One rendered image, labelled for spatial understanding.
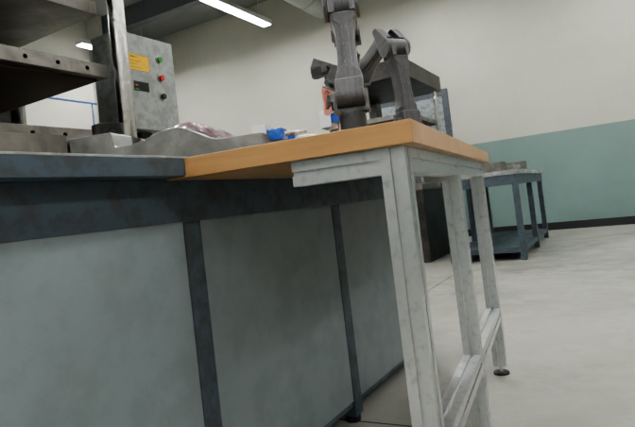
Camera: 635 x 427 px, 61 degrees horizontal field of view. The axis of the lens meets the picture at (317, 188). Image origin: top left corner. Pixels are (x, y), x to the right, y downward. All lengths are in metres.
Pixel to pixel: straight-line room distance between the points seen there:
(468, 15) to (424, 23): 0.64
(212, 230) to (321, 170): 0.34
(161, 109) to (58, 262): 1.54
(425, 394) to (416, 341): 0.09
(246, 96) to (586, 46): 5.40
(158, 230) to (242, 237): 0.26
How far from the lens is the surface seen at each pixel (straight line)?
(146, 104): 2.37
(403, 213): 0.92
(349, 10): 1.39
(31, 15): 2.32
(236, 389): 1.28
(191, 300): 1.16
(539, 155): 7.84
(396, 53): 1.87
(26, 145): 1.13
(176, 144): 1.32
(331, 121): 1.63
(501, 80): 8.01
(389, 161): 0.93
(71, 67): 2.11
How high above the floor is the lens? 0.67
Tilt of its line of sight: 2 degrees up
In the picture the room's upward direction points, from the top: 7 degrees counter-clockwise
